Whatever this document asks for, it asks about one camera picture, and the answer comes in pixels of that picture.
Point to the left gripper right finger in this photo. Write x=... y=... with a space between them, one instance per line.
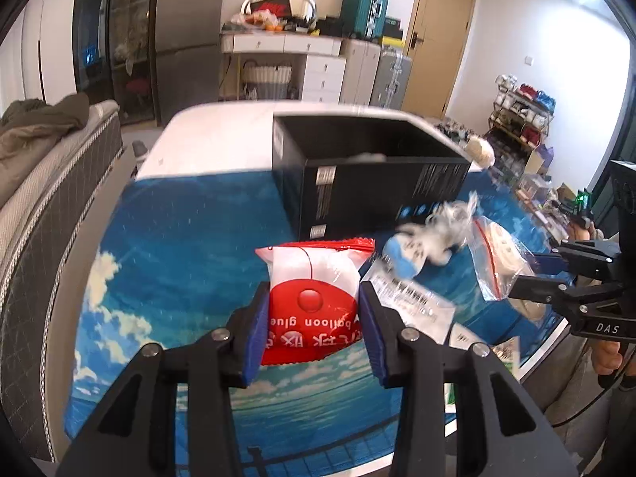
x=500 y=430

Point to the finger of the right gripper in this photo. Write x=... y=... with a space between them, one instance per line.
x=603 y=299
x=594 y=259

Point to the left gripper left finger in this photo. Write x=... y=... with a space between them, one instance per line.
x=132 y=430

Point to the clear zip bag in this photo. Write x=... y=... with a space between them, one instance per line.
x=498 y=258

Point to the green white medicine packet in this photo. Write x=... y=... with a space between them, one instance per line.
x=508 y=352

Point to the red white balloon glue bag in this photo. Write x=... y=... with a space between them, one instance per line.
x=313 y=305

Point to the person's right hand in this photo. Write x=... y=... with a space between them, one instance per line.
x=606 y=357

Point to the cream fluffy ball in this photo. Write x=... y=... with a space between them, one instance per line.
x=480 y=151

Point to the shoe rack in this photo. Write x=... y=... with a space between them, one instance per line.
x=519 y=122

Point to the blue sky table mat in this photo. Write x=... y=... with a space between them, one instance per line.
x=180 y=255

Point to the grey mattress bed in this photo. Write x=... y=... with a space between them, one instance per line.
x=50 y=230

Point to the black cardboard box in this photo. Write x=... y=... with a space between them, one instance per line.
x=341 y=176

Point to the silver suitcase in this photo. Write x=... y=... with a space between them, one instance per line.
x=392 y=75

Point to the wooden door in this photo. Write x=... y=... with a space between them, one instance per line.
x=437 y=41

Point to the beige suitcase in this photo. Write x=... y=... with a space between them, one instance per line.
x=361 y=62

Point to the olive beige blanket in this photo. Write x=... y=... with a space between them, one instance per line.
x=29 y=130

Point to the white drawer desk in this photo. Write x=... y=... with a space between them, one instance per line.
x=316 y=61

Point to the teal suitcase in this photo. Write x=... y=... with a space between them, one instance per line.
x=363 y=19

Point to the white woven basket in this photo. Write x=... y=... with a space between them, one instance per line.
x=266 y=82

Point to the dark glass cabinet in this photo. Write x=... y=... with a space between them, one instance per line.
x=111 y=60

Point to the grey refrigerator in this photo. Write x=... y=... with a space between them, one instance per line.
x=187 y=48

